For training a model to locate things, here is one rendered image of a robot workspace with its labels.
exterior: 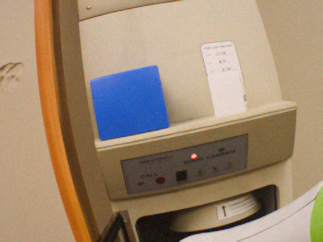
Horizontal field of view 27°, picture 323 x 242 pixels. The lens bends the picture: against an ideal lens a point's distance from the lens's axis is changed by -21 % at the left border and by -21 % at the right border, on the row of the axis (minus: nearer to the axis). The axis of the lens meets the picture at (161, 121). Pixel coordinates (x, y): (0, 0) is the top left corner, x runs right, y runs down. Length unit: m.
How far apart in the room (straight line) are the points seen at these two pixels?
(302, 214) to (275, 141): 0.55
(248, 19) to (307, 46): 0.50
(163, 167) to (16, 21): 0.67
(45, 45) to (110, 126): 0.17
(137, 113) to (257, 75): 0.24
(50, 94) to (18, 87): 0.54
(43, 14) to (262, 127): 0.40
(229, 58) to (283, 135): 0.16
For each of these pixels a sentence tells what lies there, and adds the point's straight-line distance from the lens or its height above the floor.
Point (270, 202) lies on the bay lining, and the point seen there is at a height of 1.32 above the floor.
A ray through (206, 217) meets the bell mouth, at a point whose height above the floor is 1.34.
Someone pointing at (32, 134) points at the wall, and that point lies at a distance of 1.71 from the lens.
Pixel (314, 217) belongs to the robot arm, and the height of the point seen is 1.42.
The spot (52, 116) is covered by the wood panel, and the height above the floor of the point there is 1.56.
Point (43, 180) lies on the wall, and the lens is 1.71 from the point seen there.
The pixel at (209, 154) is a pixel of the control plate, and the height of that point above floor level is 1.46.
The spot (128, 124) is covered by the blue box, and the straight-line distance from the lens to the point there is 1.16.
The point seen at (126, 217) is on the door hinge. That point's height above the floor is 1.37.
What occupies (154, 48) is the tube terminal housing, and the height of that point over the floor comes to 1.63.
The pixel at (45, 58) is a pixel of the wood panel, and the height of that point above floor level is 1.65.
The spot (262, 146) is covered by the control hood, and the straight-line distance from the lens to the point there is 1.23.
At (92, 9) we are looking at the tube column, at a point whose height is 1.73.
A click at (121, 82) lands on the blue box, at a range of 1.16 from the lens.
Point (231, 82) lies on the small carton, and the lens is 1.20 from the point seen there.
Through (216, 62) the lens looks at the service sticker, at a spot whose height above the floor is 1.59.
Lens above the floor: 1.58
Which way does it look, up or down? 3 degrees down
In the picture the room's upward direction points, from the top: 11 degrees counter-clockwise
